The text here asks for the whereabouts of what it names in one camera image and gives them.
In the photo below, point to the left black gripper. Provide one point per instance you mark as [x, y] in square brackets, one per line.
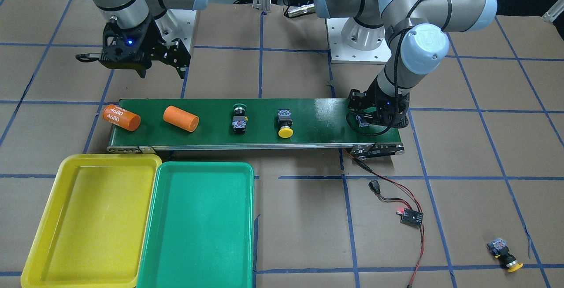
[372, 97]

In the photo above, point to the plain orange cylinder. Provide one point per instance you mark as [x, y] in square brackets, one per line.
[181, 118]

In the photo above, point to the green conveyor belt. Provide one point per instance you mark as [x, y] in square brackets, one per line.
[317, 124]

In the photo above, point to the yellow push button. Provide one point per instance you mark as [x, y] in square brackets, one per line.
[500, 250]
[285, 123]

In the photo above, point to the small black controller board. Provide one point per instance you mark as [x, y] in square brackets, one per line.
[410, 217]

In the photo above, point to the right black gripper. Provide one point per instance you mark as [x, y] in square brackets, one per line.
[152, 37]

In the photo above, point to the yellow plastic tray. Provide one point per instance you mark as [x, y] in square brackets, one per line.
[93, 227]

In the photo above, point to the green push button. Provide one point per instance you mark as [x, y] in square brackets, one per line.
[239, 119]
[362, 122]

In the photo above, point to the green plastic tray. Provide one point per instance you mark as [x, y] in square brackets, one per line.
[199, 232]

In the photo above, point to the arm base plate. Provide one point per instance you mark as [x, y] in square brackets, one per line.
[352, 43]
[181, 24]

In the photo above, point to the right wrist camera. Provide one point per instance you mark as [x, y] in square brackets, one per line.
[119, 53]

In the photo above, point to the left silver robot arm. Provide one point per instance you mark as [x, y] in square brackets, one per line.
[415, 33]

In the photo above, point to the orange cylinder with 4680 print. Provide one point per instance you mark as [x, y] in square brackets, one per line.
[121, 117]

